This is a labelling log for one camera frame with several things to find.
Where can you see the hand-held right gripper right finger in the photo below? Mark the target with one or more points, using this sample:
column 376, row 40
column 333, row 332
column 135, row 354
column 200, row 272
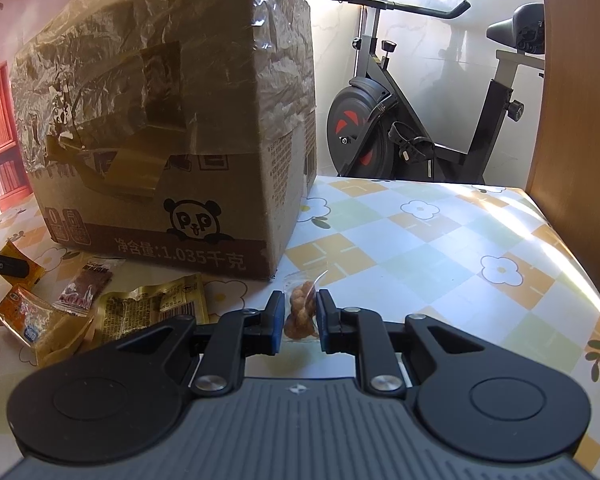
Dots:
column 324, row 322

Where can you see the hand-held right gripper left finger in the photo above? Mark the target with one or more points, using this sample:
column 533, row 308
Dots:
column 277, row 322

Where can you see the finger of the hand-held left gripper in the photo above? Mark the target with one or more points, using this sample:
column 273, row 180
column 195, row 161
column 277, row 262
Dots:
column 5, row 265

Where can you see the black exercise bike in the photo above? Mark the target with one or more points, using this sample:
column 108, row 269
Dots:
column 360, row 120

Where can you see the checked floral tablecloth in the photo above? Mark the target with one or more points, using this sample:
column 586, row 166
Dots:
column 430, row 260

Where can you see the dark red snack packet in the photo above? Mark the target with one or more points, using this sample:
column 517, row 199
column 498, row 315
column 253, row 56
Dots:
column 82, row 285

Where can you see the small orange snack packet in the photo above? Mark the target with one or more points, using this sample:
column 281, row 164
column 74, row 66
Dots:
column 34, row 274

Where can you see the wooden board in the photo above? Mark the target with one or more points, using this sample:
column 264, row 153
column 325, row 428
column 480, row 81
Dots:
column 580, row 110

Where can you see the brown cardboard box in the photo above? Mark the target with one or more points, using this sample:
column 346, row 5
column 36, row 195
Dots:
column 155, row 110

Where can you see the gold snack packet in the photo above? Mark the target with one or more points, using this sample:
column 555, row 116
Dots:
column 145, row 305

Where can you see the clear twisted dough snack packet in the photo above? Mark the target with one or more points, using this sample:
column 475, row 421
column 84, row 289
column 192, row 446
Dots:
column 300, row 310

